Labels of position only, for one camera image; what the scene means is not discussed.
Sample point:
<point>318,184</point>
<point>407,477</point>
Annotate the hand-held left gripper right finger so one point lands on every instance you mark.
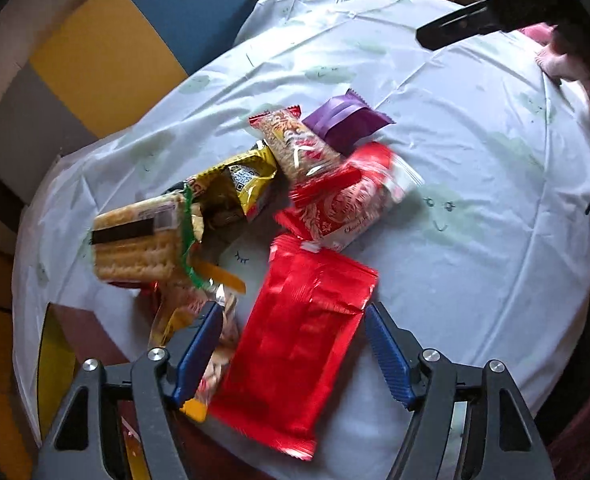
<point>387,355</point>

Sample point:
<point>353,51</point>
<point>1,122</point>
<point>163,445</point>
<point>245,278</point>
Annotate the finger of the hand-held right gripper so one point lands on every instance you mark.
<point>485,15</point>

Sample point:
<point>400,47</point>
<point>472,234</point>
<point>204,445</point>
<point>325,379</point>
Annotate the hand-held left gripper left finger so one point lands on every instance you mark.
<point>201,355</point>

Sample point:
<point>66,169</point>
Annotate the large glossy red snack packet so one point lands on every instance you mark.
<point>295,340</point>

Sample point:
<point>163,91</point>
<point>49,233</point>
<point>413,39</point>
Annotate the clear cracker packet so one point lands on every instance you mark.
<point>135,240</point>

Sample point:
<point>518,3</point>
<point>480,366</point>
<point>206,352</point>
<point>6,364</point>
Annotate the red and white snack packet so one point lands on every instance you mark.
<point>345,205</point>

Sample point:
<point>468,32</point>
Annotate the grain bar packet red ends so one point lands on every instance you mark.
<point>300,145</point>

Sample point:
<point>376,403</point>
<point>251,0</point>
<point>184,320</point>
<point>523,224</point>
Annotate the person's right hand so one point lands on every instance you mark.
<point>562,65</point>

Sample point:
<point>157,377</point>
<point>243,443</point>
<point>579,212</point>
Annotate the orange snack packet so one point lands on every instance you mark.
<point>220,360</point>

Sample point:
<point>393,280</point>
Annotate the white printed tablecloth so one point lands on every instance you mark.
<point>475,210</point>

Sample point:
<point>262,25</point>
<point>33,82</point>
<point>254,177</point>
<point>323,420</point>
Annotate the purple snack packet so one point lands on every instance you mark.
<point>347,120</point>

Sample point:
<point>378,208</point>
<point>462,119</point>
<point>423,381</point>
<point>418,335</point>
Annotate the yellow snack packet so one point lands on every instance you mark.
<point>247,180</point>

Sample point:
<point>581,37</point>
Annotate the grey yellow blue sofa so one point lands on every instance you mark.
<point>110,60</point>

